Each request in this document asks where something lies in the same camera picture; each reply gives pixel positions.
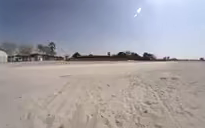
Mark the long low brown building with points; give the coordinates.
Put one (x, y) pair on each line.
(106, 57)

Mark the row of dark trees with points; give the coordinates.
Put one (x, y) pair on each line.
(133, 54)

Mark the low dark building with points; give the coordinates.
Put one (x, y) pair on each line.
(30, 57)

